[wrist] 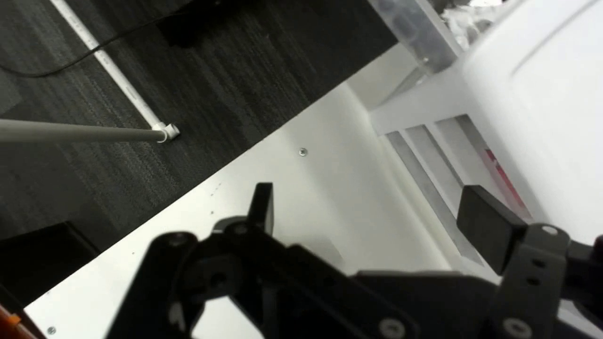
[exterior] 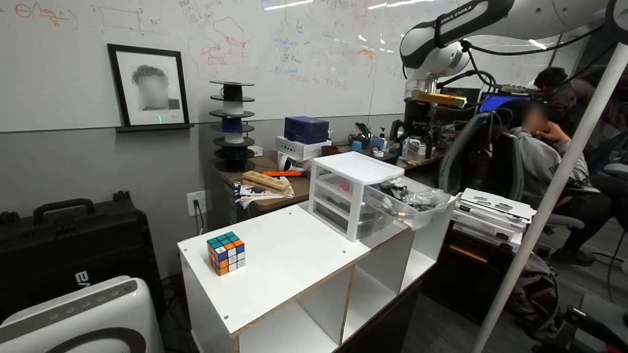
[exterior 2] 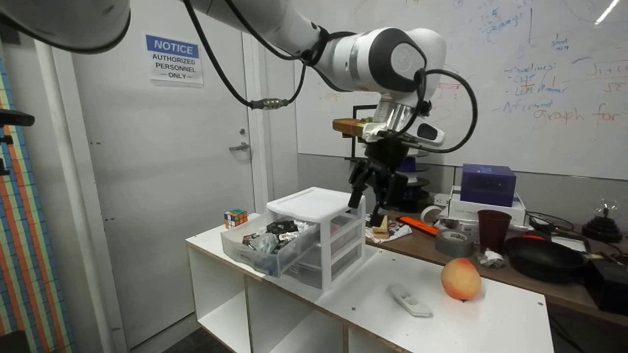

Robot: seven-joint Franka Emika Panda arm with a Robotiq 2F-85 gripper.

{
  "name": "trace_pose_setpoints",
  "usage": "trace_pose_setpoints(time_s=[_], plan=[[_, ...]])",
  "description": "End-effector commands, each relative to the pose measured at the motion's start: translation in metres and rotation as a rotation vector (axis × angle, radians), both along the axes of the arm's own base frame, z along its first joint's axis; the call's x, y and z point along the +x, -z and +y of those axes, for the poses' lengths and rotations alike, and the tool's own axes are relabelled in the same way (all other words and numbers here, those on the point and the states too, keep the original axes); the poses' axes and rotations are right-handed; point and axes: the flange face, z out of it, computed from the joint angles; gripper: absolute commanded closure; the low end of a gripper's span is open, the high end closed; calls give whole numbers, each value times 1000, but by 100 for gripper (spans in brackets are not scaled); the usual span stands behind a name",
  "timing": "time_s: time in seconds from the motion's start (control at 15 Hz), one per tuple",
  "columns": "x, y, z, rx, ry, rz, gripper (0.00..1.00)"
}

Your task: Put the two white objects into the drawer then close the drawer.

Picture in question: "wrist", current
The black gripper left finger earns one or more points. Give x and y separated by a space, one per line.
262 210

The white cube shelf unit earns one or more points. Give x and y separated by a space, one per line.
326 176

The white tripod pole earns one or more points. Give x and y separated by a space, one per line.
113 68

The white three-drawer plastic cabinet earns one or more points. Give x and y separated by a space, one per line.
539 114

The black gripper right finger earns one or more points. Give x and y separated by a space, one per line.
490 229

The clear plastic drawer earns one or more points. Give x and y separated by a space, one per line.
415 31

